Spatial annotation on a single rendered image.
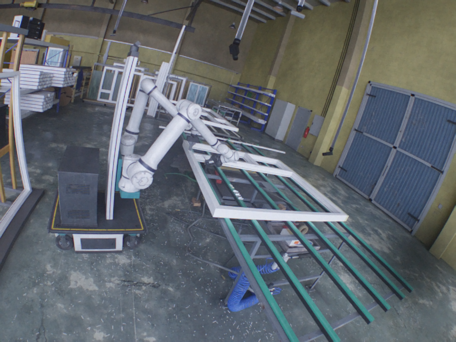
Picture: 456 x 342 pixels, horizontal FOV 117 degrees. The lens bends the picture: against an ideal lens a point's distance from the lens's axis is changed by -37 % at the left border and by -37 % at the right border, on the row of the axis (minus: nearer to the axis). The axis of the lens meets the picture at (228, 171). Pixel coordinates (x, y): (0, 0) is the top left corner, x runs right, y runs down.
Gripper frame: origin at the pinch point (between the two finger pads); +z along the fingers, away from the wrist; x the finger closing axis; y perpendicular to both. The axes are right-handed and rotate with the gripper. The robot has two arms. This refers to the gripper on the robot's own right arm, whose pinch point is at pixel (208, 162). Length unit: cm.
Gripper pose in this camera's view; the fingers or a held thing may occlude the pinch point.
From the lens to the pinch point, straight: 225.4
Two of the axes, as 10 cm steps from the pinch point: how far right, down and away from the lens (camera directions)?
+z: -8.6, 1.8, 4.8
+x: -4.5, -7.2, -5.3
